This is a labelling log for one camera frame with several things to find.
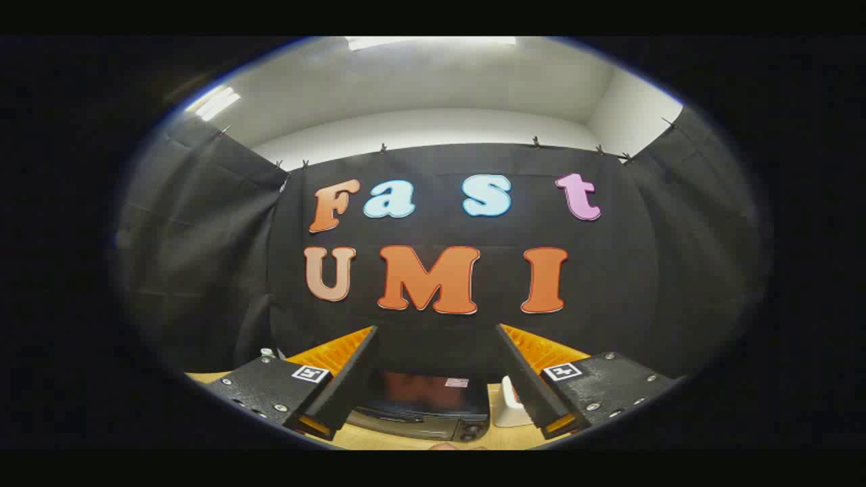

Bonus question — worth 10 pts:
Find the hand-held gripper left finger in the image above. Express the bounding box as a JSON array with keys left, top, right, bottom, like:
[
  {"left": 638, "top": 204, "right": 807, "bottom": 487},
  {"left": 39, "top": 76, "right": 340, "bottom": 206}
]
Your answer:
[{"left": 206, "top": 325, "right": 380, "bottom": 442}]

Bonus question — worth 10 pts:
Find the white pop-up toaster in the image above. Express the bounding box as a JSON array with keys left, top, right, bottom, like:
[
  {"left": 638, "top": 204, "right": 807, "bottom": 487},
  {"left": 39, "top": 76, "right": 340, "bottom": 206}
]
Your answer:
[{"left": 492, "top": 376, "right": 535, "bottom": 428}]

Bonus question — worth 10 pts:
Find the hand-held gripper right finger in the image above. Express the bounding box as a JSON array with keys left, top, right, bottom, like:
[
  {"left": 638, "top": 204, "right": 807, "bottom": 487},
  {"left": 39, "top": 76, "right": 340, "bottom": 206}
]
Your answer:
[{"left": 495, "top": 323, "right": 677, "bottom": 440}]

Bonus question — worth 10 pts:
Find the long ceiling light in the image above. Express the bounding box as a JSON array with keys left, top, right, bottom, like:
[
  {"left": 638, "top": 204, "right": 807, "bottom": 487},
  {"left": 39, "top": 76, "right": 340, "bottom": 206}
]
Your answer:
[{"left": 345, "top": 37, "right": 518, "bottom": 52}]

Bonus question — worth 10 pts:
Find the black toaster oven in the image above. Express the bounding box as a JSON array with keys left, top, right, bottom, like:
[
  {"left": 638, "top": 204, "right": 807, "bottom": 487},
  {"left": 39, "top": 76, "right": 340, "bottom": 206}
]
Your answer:
[{"left": 346, "top": 369, "right": 491, "bottom": 444}]

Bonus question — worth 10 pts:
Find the small ceiling light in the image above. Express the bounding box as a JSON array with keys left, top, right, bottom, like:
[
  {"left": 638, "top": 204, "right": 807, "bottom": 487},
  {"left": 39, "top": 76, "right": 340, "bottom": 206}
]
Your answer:
[{"left": 186, "top": 86, "right": 242, "bottom": 122}]

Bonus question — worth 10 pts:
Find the black backdrop cloth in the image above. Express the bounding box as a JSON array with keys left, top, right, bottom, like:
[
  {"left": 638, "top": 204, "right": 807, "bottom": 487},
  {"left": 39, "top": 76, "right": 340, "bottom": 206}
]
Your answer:
[{"left": 112, "top": 108, "right": 772, "bottom": 407}]

